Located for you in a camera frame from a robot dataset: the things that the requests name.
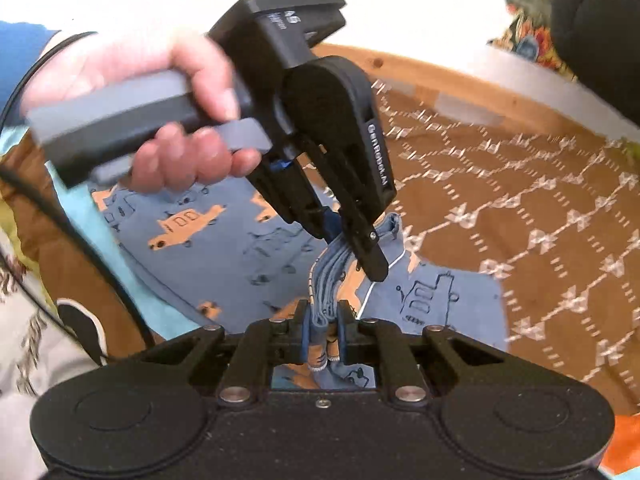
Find wooden bed frame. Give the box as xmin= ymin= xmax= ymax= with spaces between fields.
xmin=311 ymin=42 xmax=640 ymax=142

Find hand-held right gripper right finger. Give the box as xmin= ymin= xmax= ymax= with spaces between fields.
xmin=337 ymin=300 xmax=507 ymax=405

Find blue orange printed pants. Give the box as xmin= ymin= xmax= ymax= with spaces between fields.
xmin=89 ymin=180 xmax=512 ymax=392

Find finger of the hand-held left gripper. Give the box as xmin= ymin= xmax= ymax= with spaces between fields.
xmin=299 ymin=134 xmax=389 ymax=282
xmin=249 ymin=154 xmax=347 ymax=242

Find orange green wall poster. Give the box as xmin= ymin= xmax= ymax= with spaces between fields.
xmin=487 ymin=0 xmax=577 ymax=74

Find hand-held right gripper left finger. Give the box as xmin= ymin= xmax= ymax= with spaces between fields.
xmin=134 ymin=300 xmax=309 ymax=407

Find brown printed blanket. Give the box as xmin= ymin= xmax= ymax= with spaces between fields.
xmin=369 ymin=76 xmax=640 ymax=417

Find person's left forearm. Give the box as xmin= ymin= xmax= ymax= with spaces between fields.
xmin=0 ymin=20 xmax=62 ymax=113

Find colourful patterned blanket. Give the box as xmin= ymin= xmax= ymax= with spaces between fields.
xmin=0 ymin=125 xmax=640 ymax=480

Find black cloth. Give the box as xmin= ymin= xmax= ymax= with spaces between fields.
xmin=549 ymin=0 xmax=640 ymax=127

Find person's left hand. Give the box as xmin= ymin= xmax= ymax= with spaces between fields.
xmin=20 ymin=33 xmax=262 ymax=195

